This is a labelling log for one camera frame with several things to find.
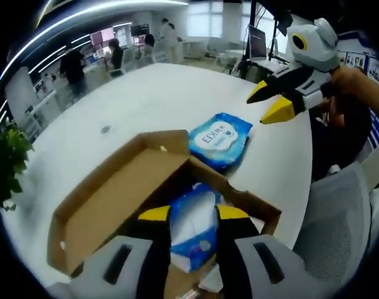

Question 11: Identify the blue wipes pack soft item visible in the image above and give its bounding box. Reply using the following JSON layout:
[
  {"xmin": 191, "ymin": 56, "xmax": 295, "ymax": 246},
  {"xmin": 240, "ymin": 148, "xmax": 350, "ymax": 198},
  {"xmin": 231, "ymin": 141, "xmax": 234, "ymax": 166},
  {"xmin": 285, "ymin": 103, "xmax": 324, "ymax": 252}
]
[{"xmin": 188, "ymin": 112, "xmax": 254, "ymax": 171}]

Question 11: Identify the pink wall monitor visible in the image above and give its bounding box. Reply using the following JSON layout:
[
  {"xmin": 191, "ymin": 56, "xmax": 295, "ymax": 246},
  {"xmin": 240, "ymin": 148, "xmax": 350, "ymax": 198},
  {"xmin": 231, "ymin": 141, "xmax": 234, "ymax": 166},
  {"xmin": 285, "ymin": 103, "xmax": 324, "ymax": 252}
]
[{"xmin": 90, "ymin": 27, "xmax": 115, "ymax": 47}]

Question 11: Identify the grey mesh office chair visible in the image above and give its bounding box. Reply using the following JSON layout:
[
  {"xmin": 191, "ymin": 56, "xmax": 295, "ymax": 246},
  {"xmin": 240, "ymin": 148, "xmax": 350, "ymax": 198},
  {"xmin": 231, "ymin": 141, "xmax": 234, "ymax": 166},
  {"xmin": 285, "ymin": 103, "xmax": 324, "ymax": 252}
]
[{"xmin": 293, "ymin": 161, "xmax": 379, "ymax": 281}]

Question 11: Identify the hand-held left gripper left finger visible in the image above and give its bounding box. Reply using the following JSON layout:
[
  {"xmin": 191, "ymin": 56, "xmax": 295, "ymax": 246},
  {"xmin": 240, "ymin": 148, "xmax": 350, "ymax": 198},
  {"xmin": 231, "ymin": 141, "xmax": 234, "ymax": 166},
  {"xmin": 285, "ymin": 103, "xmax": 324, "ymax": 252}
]
[{"xmin": 50, "ymin": 205, "xmax": 172, "ymax": 299}]

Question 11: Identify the open laptop computer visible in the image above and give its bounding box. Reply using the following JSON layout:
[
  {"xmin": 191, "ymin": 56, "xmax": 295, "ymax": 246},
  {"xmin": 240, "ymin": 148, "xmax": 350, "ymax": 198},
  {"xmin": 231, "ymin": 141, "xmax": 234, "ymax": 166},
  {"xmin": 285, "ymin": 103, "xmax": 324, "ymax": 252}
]
[{"xmin": 248, "ymin": 24, "xmax": 268, "ymax": 60}]

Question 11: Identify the person's own body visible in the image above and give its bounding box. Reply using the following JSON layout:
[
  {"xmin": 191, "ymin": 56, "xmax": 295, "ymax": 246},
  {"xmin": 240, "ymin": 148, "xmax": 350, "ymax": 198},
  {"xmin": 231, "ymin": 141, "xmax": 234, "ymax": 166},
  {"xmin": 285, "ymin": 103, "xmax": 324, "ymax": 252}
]
[{"xmin": 310, "ymin": 96, "xmax": 373, "ymax": 181}]

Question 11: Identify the green potted plant white pot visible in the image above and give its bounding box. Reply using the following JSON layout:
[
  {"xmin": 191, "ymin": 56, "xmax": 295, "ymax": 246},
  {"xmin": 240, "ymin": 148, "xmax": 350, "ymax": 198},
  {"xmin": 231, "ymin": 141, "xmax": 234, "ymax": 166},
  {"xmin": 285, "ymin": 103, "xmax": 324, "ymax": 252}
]
[{"xmin": 0, "ymin": 124, "xmax": 34, "ymax": 212}]

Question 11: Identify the blue tissue pack soft item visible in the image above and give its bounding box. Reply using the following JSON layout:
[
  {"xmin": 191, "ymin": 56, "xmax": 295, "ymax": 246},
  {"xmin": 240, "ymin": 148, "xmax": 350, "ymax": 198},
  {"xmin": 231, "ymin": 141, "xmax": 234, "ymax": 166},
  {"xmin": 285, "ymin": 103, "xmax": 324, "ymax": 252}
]
[{"xmin": 169, "ymin": 182, "xmax": 223, "ymax": 273}]

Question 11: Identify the brown cardboard shoe box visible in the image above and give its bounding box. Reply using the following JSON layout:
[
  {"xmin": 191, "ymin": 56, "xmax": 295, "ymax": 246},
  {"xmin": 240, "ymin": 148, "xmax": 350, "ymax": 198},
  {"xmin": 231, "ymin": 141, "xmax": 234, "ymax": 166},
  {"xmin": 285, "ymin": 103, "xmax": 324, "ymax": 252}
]
[{"xmin": 47, "ymin": 130, "xmax": 283, "ymax": 299}]

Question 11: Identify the person's right hand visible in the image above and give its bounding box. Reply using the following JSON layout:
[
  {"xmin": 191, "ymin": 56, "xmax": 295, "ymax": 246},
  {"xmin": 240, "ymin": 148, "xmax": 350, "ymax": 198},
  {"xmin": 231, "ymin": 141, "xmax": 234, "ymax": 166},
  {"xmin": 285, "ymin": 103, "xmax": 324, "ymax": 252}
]
[{"xmin": 323, "ymin": 65, "xmax": 376, "ymax": 103}]

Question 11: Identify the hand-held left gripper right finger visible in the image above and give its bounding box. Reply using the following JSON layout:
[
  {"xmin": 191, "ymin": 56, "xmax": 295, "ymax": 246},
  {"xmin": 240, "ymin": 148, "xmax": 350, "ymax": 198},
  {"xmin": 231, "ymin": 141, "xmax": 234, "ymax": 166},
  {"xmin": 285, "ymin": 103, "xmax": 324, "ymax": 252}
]
[{"xmin": 214, "ymin": 204, "xmax": 321, "ymax": 299}]

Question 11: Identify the dark wall monitor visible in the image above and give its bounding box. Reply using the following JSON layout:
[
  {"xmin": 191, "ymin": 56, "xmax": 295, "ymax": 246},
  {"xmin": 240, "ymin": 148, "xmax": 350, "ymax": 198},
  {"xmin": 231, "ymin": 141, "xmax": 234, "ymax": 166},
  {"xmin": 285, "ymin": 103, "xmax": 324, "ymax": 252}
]
[{"xmin": 129, "ymin": 24, "xmax": 149, "ymax": 37}]

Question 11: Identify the black tripod stand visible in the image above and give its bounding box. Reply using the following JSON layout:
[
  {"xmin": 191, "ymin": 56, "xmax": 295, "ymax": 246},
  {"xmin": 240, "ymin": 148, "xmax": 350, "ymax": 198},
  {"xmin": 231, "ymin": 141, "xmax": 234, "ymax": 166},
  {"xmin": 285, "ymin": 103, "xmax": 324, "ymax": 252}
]
[{"xmin": 231, "ymin": 0, "xmax": 294, "ymax": 78}]

